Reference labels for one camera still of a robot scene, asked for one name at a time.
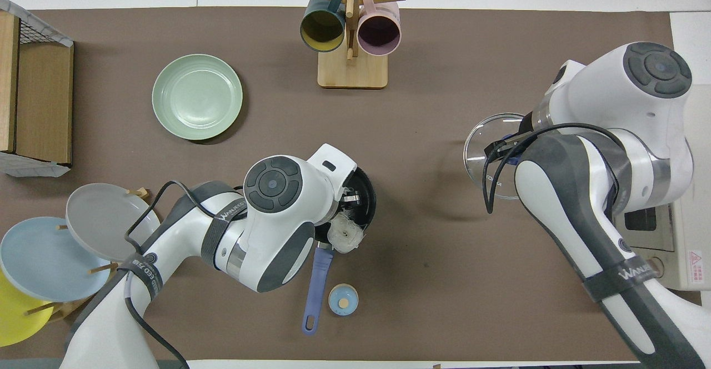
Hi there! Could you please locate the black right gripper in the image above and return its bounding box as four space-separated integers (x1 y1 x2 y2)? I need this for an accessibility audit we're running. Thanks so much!
483 134 527 161

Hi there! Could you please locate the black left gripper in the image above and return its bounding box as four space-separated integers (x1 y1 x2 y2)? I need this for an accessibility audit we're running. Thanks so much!
338 183 367 214

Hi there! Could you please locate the glass lid with blue knob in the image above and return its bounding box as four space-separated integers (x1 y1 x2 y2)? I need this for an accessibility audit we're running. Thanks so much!
464 113 528 200

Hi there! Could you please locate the green plate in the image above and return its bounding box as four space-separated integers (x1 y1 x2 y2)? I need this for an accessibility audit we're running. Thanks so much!
152 53 244 141

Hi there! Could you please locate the grey plate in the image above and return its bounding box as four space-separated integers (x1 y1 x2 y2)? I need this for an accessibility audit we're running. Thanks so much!
66 183 162 262

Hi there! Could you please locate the wooden plate rack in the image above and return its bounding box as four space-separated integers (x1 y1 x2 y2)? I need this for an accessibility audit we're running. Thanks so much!
23 187 151 322

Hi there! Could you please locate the light blue plate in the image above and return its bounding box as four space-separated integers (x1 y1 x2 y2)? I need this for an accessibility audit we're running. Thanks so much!
0 217 112 303

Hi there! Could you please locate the yellow plate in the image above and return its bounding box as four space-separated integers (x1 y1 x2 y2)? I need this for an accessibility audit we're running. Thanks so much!
0 269 54 347

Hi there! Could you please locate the brown table mat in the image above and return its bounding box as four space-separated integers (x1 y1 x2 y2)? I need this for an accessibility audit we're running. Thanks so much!
0 7 709 361

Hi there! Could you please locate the small blue cup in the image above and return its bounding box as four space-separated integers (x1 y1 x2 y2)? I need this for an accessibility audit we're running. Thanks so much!
328 283 359 317

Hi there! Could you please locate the wooden mug tree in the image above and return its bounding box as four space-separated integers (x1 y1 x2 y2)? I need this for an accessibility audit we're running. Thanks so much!
298 0 407 89

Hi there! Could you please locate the pink mug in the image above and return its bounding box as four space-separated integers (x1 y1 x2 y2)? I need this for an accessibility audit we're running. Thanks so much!
357 0 402 57

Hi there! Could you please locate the dark teal mug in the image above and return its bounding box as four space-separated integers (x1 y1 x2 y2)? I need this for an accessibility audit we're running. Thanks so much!
300 0 346 53

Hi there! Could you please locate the beige toaster oven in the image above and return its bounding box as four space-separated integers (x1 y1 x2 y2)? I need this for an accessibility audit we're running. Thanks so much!
614 83 711 292

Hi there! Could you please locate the wooden shelf box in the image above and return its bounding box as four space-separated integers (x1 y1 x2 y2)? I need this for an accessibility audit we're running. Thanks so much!
0 11 74 167

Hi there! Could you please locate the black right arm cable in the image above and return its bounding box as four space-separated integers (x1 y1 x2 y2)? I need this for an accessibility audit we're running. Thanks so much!
483 123 623 214

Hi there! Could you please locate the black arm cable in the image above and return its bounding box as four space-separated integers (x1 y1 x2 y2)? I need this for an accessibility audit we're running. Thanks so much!
483 123 623 214
125 180 245 369

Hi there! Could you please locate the black pot with blue handle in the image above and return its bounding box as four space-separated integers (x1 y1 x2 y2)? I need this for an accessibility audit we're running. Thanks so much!
303 166 377 335

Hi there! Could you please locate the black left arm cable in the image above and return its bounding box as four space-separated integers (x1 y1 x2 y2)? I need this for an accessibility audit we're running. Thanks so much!
125 180 245 369

